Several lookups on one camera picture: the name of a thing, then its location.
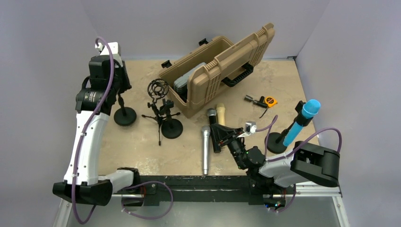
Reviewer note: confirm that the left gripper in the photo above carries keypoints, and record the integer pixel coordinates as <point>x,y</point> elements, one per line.
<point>125,84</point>

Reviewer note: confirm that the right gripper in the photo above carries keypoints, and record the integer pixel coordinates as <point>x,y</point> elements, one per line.
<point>223,133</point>

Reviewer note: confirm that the cream microphone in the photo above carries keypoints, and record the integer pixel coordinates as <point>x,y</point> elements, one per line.
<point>220,108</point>

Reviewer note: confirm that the black tripod shock mount stand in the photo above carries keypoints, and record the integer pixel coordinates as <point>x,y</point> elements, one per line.
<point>157,90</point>

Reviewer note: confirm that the black round base stand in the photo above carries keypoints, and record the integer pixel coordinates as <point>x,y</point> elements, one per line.
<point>170,128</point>

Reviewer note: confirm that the blue microphone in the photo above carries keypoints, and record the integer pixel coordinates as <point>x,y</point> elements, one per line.
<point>306,111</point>

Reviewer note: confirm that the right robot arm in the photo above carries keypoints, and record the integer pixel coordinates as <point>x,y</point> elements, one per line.
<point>306,162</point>

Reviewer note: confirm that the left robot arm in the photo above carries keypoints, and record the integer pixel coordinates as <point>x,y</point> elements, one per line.
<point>99,92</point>

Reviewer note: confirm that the black silver adapter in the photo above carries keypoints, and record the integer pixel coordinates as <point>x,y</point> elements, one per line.
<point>256,102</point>

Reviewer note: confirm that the tan hard case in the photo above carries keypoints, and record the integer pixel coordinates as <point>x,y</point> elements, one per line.
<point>218,65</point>

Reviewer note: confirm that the orange tape measure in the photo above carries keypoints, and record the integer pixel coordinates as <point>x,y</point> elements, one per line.
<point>270,101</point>

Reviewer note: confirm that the grey foam insert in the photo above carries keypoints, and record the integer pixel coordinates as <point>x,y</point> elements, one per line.
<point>180,84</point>

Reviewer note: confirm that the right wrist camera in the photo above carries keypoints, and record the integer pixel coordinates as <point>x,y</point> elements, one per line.
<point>249,129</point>

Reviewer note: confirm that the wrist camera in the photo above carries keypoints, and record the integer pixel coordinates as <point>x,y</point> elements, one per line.
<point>249,129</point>
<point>114,49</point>

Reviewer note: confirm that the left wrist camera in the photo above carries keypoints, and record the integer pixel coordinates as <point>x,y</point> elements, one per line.
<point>114,49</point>

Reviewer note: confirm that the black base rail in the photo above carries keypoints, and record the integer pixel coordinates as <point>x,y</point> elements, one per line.
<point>236,188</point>

